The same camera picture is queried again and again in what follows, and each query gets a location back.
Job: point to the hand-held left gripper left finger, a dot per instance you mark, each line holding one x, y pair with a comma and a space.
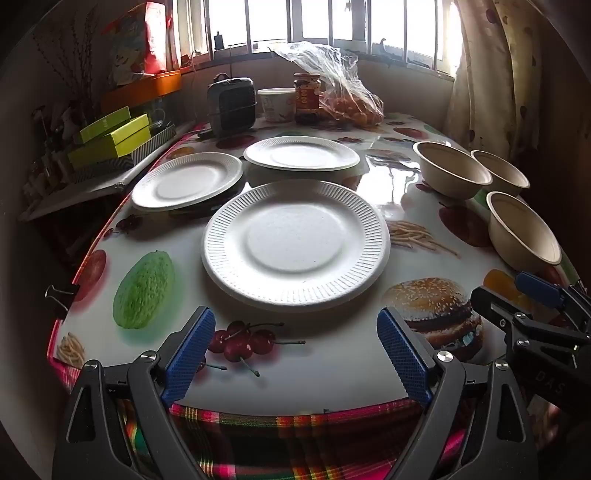
189, 355

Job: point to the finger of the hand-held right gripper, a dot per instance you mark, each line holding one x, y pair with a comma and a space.
538, 288
496, 310

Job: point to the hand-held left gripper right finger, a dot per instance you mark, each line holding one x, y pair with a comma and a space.
404, 355

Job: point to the beige paper bowl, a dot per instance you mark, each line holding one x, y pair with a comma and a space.
521, 230
505, 173
455, 173

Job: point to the white paper plate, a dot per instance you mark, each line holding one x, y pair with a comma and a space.
300, 154
184, 182
295, 244

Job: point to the fruit-print tablecloth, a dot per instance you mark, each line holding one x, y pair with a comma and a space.
323, 360

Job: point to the black binder clip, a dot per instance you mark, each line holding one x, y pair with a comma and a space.
62, 295

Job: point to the grey flat board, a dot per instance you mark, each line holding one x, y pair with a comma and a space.
74, 194

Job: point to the grey striped tray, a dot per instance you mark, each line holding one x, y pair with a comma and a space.
138, 159

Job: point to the heart-print curtain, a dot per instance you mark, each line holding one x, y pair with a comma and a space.
489, 83

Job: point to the yellow-green box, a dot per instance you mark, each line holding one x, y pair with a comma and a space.
131, 136
104, 123
90, 156

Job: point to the clear glass jar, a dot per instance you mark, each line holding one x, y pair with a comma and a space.
158, 119

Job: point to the pile of oranges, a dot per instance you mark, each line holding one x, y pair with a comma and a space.
351, 110

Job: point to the cluster of small bottles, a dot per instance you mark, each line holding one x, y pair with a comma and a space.
48, 147

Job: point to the small grey heater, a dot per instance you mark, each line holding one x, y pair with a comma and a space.
231, 104

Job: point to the white plastic tub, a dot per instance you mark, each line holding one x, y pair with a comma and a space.
277, 104

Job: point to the orange round box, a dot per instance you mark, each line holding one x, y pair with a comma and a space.
143, 87

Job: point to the glass jar with red label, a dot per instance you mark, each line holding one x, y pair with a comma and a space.
308, 99

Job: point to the clear plastic bag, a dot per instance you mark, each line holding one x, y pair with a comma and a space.
323, 60

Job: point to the small black device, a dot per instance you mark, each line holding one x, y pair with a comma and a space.
218, 40

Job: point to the red printed gift bag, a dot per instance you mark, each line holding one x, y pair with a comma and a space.
147, 41

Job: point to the dried branches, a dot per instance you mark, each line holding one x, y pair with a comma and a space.
74, 60

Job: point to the barred window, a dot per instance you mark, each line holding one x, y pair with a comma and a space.
323, 23

